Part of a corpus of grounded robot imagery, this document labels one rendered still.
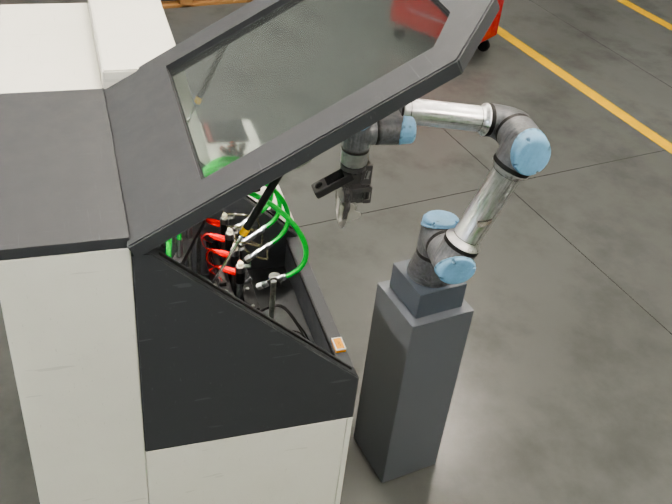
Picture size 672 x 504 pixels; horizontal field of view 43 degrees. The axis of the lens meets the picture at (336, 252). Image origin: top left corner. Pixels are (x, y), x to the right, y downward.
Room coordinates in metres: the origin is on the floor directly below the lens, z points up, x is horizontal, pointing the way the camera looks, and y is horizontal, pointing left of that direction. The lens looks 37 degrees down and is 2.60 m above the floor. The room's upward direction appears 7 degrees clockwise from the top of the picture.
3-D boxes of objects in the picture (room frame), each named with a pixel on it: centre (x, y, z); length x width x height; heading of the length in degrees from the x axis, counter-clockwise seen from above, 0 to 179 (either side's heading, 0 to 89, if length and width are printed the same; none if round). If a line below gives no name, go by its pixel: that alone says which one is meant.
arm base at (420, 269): (2.19, -0.32, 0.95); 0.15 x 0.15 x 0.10
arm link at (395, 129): (2.02, -0.11, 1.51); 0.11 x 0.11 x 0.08; 15
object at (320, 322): (1.95, 0.04, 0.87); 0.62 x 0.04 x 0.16; 21
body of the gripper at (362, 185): (1.98, -0.03, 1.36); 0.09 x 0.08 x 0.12; 111
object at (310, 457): (1.85, 0.29, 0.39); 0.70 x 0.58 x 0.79; 21
